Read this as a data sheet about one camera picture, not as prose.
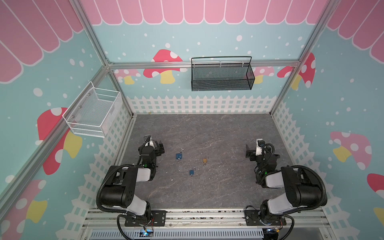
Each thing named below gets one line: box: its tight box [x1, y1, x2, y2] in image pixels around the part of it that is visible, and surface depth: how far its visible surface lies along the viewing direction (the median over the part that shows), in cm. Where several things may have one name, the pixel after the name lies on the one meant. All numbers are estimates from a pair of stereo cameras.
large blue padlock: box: [175, 149, 186, 160], surface depth 99 cm
